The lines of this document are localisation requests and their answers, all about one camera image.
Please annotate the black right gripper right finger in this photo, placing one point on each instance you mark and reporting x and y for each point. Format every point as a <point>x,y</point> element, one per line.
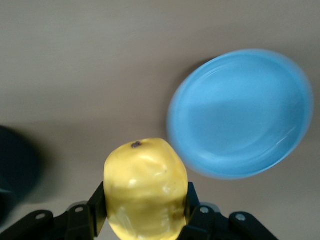
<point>202,225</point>

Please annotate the blue round plate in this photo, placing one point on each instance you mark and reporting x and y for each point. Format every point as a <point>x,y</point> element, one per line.
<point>240,112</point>

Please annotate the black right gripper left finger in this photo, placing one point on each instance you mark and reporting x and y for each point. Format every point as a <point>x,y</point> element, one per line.
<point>86,220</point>

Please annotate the yellow potato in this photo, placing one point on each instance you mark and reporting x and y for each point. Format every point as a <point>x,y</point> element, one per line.
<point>145,187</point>

